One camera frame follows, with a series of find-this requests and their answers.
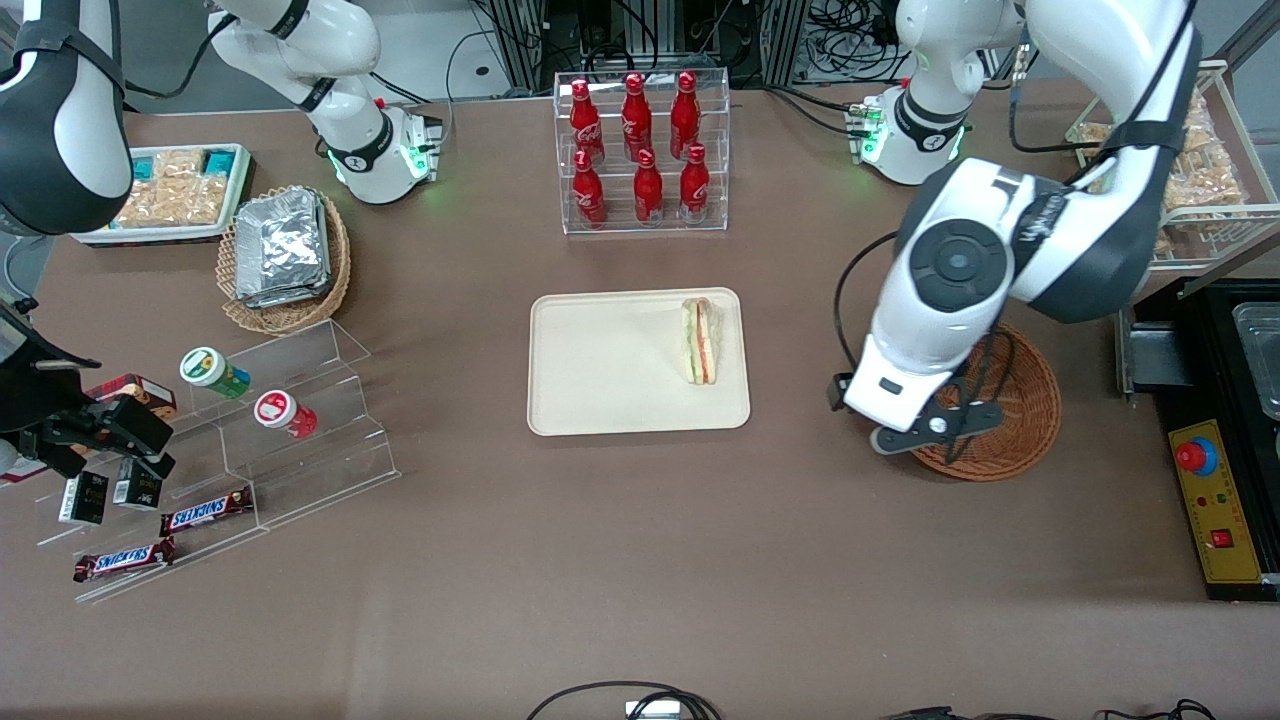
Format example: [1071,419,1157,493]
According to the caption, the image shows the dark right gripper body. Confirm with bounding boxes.
[0,305,101,463]

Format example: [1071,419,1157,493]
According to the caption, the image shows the triangular sandwich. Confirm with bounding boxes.
[681,296,723,386]

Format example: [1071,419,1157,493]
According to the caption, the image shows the round brown wicker basket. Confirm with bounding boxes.
[910,322,1063,483]

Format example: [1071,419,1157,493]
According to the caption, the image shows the white snack tray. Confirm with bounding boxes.
[70,143,256,247]

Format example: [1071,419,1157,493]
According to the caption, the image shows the light wicker basket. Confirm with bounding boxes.
[216,185,353,336]

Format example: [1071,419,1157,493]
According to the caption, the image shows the beige rectangular tray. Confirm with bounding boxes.
[527,287,752,438]

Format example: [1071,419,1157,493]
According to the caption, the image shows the dark red snack box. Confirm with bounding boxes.
[85,373,178,421]

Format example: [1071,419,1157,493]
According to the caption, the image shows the small black box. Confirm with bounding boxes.
[58,470,109,526]
[112,458,164,511]

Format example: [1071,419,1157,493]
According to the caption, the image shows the green lid snack cup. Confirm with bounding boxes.
[179,346,252,401]

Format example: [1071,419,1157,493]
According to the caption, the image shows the Snickers chocolate bar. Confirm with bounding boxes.
[72,538,177,584]
[160,486,254,537]

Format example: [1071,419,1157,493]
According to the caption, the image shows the red lid snack cup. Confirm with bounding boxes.
[253,390,319,441]

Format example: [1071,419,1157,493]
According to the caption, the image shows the clear acrylic stepped display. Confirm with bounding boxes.
[35,318,403,605]

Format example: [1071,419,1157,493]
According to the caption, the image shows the silver foil packages stack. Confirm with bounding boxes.
[234,188,333,309]

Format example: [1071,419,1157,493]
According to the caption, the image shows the red cola bottle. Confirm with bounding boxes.
[679,143,711,223]
[622,72,653,161]
[572,148,608,229]
[633,148,665,226]
[670,70,701,159]
[570,80,606,166]

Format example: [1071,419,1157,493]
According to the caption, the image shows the clear acrylic bottle rack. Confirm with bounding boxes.
[553,68,731,236]

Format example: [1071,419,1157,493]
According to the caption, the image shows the black box yellow panel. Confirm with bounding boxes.
[1150,280,1280,601]

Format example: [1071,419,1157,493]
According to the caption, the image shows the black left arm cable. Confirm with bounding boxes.
[833,232,901,381]

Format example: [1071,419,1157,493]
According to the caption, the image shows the grey metal bracket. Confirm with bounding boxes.
[1115,303,1196,399]

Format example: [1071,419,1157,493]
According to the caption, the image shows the aluminium frame post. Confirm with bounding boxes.
[760,0,811,87]
[490,0,547,96]

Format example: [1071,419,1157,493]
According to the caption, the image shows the tangled black cables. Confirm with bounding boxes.
[808,0,913,83]

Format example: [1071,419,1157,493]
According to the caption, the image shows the black looped cables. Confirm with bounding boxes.
[525,682,723,720]

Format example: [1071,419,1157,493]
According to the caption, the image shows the white wire rack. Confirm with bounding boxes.
[1065,60,1280,271]

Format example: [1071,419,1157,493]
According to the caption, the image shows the black thin cables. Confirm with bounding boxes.
[880,699,1217,720]

